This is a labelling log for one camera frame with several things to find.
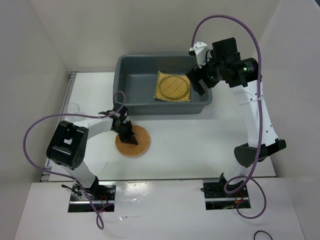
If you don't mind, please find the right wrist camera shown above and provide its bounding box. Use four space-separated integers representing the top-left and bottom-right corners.
210 37 238 60

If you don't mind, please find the square bamboo mat tray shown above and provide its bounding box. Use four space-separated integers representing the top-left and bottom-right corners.
153 71 191 103

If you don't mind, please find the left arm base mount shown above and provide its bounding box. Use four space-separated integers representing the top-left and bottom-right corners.
61 183 116 213

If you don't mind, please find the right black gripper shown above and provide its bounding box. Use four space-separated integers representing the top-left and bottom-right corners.
185 49 225 95

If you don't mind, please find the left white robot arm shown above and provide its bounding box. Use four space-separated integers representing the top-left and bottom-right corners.
46 106 138 200

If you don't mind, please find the round orange woven plate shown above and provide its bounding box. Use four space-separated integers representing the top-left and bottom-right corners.
115 125 151 158

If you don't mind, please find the black cable loop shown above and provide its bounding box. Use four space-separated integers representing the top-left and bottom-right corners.
253 230 273 240

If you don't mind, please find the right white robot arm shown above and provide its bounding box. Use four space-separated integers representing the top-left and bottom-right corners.
186 56 287 197

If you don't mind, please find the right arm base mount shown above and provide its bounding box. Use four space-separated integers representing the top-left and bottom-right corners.
200 179 251 210

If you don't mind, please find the clear plastic cup far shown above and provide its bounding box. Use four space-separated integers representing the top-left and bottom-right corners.
63 103 82 122

